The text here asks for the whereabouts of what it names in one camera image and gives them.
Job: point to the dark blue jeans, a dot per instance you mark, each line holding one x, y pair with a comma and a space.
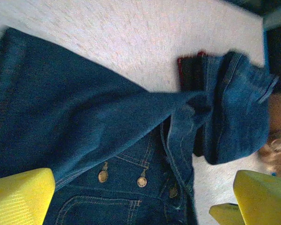
238, 117

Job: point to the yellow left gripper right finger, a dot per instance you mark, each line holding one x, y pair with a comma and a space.
267, 201

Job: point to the black skirt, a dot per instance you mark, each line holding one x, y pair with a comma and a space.
193, 75

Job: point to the blue denim jeans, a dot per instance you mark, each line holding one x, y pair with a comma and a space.
61, 105

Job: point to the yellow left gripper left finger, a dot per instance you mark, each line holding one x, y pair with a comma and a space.
18, 201

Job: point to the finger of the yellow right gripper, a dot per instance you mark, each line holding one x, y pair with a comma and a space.
224, 215

